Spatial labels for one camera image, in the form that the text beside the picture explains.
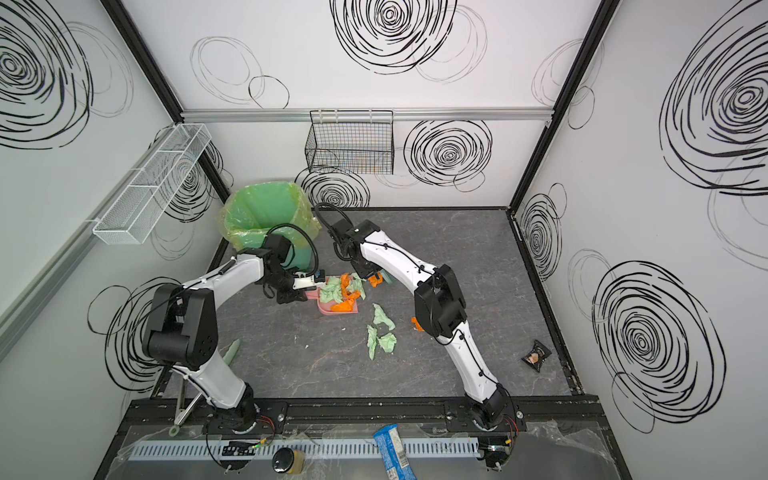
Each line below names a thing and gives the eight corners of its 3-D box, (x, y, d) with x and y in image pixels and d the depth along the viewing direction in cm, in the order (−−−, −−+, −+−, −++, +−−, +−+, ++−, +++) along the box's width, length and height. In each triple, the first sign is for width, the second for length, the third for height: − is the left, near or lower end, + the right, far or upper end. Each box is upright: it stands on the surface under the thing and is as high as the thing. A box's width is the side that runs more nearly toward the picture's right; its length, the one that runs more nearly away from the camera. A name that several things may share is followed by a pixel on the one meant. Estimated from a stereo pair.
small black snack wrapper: (521, 358, 85) (524, 356, 83) (532, 342, 88) (535, 339, 86) (537, 371, 83) (541, 369, 81) (548, 354, 86) (552, 351, 84)
